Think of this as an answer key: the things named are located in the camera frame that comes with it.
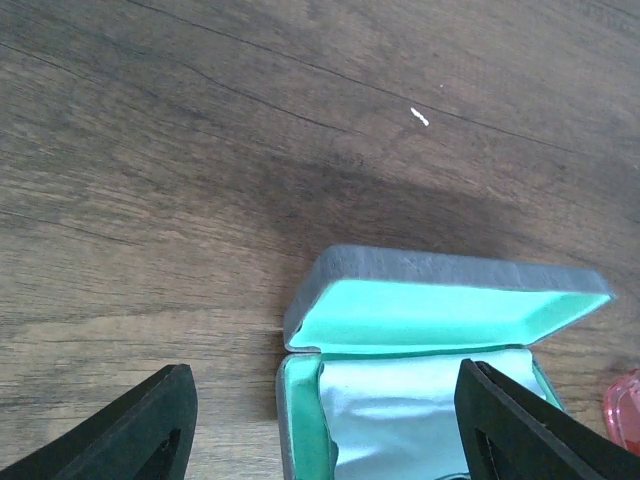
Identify teal glasses case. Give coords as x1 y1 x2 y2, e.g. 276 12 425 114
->
276 245 613 479

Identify light blue cleaning cloth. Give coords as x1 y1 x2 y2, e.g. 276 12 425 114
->
302 348 556 479

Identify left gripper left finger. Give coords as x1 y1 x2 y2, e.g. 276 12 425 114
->
1 364 198 479

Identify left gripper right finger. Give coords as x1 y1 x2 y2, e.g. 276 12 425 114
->
454 359 639 480

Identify red transparent sunglasses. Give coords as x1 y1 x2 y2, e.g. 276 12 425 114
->
604 369 640 454

